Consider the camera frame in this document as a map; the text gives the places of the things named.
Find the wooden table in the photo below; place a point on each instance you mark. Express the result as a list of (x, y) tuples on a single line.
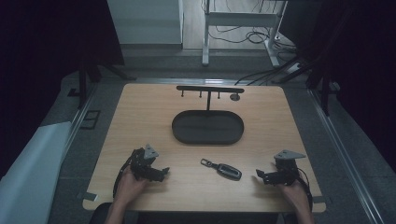
[(149, 124)]

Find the white cabinet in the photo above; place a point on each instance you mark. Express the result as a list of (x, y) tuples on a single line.
[(146, 21)]

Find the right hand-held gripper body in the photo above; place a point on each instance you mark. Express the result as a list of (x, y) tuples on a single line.
[(287, 169)]

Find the metal floor rail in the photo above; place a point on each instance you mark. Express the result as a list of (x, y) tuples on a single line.
[(77, 119), (345, 155)]

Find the black stand legs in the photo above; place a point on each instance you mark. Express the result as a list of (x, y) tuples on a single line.
[(323, 84), (93, 73)]

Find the person's left hand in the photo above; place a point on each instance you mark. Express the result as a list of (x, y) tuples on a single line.
[(130, 186)]

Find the grey tape piece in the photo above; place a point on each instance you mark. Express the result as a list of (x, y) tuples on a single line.
[(318, 199), (89, 196)]

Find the person's dark-clothed leg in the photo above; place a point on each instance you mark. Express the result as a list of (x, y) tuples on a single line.
[(99, 214)]

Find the dark curtain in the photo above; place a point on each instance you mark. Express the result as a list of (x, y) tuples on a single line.
[(358, 56), (46, 46)]

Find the person's right hand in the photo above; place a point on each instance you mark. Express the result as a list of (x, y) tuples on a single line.
[(293, 194)]

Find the white power strip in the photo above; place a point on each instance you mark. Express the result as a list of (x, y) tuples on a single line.
[(293, 67)]

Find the white paper roll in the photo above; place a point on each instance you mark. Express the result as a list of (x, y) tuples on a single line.
[(28, 180)]

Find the white metal desk frame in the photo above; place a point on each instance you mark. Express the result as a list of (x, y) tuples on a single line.
[(239, 19)]

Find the black key stand with tray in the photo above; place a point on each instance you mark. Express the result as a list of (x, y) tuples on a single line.
[(208, 127)]

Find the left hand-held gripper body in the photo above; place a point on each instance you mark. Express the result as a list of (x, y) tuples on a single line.
[(144, 161)]

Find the black floor socket frame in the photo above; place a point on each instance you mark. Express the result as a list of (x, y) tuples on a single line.
[(90, 119)]

